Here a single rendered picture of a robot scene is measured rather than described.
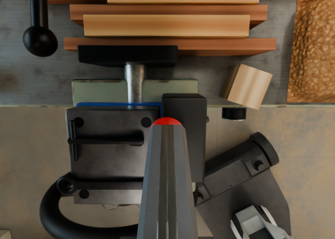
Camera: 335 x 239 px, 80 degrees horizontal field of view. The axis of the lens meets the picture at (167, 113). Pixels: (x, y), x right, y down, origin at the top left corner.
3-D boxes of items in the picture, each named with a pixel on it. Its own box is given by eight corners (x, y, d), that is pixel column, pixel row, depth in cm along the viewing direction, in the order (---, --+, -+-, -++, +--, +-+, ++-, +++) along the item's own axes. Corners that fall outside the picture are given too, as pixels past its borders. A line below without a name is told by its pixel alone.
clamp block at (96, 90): (100, 162, 33) (76, 193, 24) (94, 78, 31) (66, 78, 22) (190, 162, 33) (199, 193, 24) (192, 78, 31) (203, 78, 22)
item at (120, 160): (86, 185, 24) (63, 217, 18) (80, 92, 22) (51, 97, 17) (197, 185, 24) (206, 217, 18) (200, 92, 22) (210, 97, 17)
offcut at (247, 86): (247, 106, 28) (258, 110, 25) (219, 97, 28) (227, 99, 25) (259, 74, 28) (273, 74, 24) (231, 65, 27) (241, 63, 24)
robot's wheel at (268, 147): (252, 126, 120) (264, 151, 126) (245, 130, 120) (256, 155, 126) (271, 140, 101) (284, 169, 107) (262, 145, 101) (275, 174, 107)
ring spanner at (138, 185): (59, 192, 20) (56, 195, 19) (57, 174, 19) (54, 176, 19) (162, 192, 20) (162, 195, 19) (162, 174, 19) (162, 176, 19)
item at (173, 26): (105, 47, 27) (83, 36, 20) (104, 31, 27) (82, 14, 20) (227, 47, 27) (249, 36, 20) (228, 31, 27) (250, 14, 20)
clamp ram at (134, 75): (109, 111, 28) (82, 126, 19) (106, 55, 27) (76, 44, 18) (174, 111, 28) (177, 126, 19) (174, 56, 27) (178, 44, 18)
